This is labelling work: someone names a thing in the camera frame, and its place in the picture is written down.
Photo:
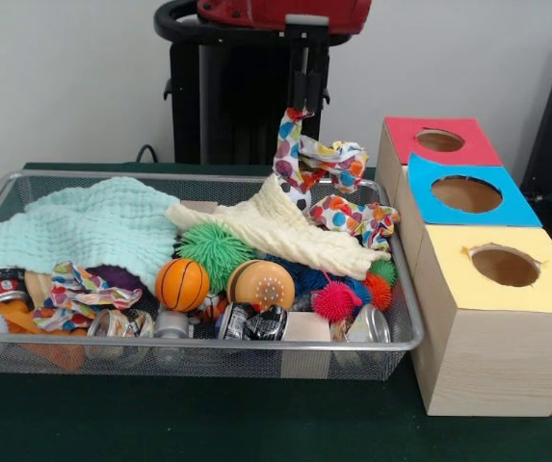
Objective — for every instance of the orange toy basketball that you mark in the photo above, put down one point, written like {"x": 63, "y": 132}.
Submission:
{"x": 181, "y": 285}

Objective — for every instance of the wooden box with three holes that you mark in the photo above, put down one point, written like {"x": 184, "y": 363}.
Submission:
{"x": 492, "y": 361}

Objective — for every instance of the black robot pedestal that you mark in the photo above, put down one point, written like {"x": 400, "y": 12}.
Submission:
{"x": 237, "y": 120}

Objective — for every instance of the hamburger toy ball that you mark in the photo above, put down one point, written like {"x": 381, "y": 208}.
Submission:
{"x": 258, "y": 286}

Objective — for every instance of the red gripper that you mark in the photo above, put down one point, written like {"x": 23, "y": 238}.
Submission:
{"x": 314, "y": 9}

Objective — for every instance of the shallow mesh bin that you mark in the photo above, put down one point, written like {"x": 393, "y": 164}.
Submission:
{"x": 208, "y": 358}

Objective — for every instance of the cream waffle cloth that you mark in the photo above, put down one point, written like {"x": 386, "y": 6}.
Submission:
{"x": 295, "y": 236}

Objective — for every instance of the colourful polka dot cloth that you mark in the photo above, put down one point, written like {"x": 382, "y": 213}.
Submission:
{"x": 78, "y": 293}
{"x": 287, "y": 144}
{"x": 348, "y": 216}

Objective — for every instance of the green spiky rubber ball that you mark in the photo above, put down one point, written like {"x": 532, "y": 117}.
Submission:
{"x": 208, "y": 248}

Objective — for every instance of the mint green waffle cloth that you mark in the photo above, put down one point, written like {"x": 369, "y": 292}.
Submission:
{"x": 87, "y": 226}

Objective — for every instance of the crushed silver can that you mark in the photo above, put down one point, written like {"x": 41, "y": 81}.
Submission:
{"x": 374, "y": 327}

